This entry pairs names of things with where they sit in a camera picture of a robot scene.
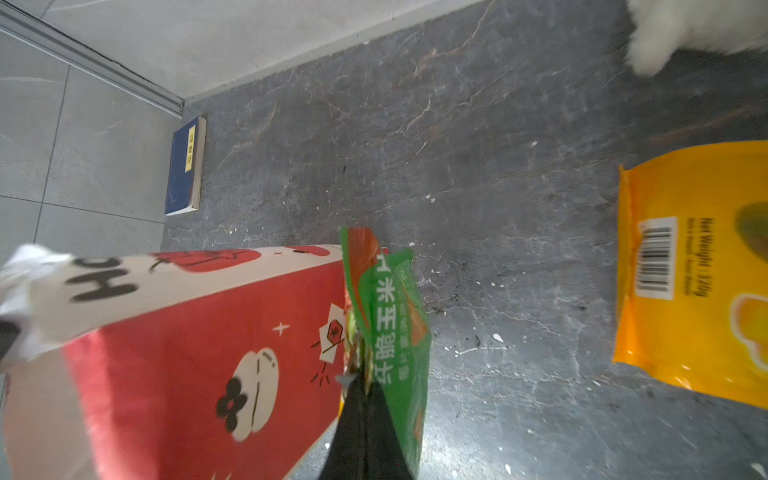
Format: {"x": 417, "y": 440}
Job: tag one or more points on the green snack bag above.
{"x": 389, "y": 340}

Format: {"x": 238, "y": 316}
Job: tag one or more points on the red white paper gift bag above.
{"x": 219, "y": 364}

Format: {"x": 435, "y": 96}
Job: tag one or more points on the white plush teddy bear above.
{"x": 663, "y": 27}

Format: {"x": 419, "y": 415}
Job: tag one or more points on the blue book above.
{"x": 185, "y": 168}

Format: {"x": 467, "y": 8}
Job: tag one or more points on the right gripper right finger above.
{"x": 387, "y": 438}

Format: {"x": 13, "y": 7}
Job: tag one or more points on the yellow snack bag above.
{"x": 692, "y": 270}

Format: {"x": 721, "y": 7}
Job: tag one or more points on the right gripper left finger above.
{"x": 347, "y": 457}

